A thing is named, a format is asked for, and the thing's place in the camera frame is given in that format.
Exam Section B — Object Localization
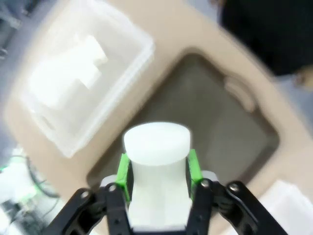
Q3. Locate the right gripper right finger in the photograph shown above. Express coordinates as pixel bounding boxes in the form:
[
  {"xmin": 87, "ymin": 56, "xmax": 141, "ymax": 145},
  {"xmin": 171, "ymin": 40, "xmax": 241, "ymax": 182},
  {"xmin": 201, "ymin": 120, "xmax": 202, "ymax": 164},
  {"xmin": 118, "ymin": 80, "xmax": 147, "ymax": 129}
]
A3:
[{"xmin": 185, "ymin": 148, "xmax": 290, "ymax": 235}]

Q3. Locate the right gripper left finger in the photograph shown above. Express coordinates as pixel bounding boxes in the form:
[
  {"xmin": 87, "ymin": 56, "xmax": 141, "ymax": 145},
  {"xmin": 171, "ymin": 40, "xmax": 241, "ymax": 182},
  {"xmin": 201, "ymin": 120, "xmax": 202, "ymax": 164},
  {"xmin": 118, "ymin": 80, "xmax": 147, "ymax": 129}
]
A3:
[{"xmin": 47, "ymin": 153, "xmax": 133, "ymax": 235}]

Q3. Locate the white plastic conical flask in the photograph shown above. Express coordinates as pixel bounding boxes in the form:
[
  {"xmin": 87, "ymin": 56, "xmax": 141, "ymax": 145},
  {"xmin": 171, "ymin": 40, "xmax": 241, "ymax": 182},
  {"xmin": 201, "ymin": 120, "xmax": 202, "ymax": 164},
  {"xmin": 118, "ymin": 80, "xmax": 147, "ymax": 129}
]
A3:
[
  {"xmin": 123, "ymin": 121, "xmax": 194, "ymax": 232},
  {"xmin": 28, "ymin": 33, "xmax": 109, "ymax": 109}
]

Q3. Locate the person's left hand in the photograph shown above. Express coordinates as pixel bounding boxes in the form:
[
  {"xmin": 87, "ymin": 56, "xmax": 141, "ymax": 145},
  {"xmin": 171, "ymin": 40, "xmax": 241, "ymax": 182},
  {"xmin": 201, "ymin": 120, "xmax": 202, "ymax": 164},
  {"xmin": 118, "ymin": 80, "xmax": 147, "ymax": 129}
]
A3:
[{"xmin": 294, "ymin": 67, "xmax": 313, "ymax": 92}]

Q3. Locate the dark brown serving tray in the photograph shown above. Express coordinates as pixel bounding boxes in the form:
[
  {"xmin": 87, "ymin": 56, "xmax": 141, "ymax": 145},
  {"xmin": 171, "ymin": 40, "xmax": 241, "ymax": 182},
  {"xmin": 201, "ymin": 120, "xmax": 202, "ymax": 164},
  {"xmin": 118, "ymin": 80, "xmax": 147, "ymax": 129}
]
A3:
[{"xmin": 85, "ymin": 46, "xmax": 281, "ymax": 194}]

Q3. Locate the person in black jacket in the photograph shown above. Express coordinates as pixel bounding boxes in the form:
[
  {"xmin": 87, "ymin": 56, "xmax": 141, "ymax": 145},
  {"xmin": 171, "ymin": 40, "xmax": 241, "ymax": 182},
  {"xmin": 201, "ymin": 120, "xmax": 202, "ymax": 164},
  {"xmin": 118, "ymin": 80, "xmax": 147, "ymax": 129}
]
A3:
[{"xmin": 219, "ymin": 0, "xmax": 313, "ymax": 77}]

